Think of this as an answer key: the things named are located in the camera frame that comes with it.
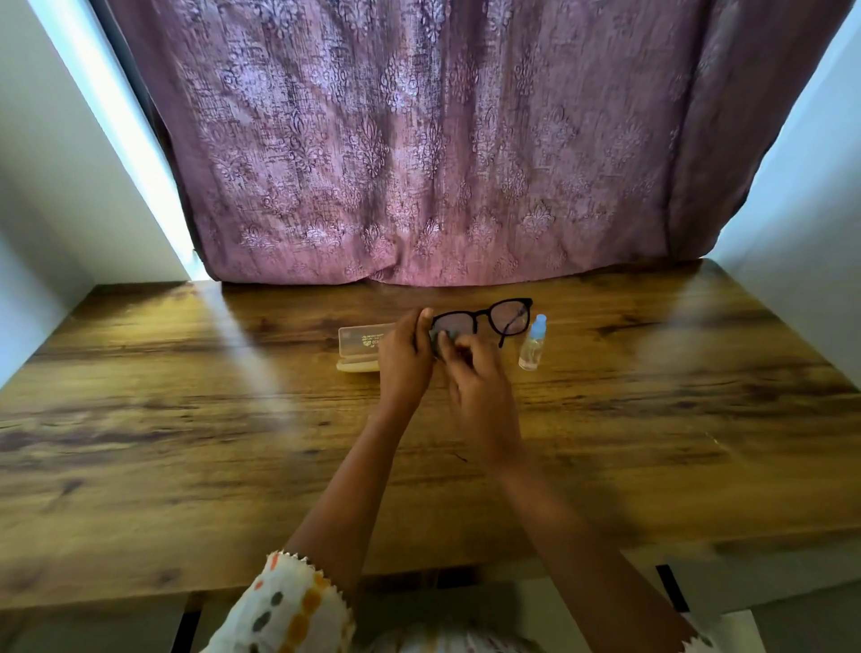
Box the person's left hand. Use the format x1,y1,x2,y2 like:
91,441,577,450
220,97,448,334
378,307,436,413

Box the person's right hand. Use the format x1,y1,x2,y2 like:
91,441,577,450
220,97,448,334
437,330,524,465

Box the grey lens cleaning cloth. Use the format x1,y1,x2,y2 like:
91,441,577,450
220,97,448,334
430,315,474,359

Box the black framed eyeglasses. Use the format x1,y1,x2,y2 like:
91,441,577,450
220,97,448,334
428,298,534,359

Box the person's left forearm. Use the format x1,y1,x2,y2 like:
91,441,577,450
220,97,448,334
285,401,419,593

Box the person's right forearm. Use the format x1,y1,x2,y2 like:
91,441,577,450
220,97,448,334
486,448,700,653

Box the beige open eyeglasses case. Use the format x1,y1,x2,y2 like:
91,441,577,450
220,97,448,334
335,323,396,374

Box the small clear spray bottle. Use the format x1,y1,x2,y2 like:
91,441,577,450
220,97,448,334
518,314,548,371

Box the mauve patterned curtain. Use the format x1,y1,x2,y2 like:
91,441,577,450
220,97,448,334
101,0,854,287

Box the white spotted sleeve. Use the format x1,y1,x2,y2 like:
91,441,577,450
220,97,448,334
200,551,356,653

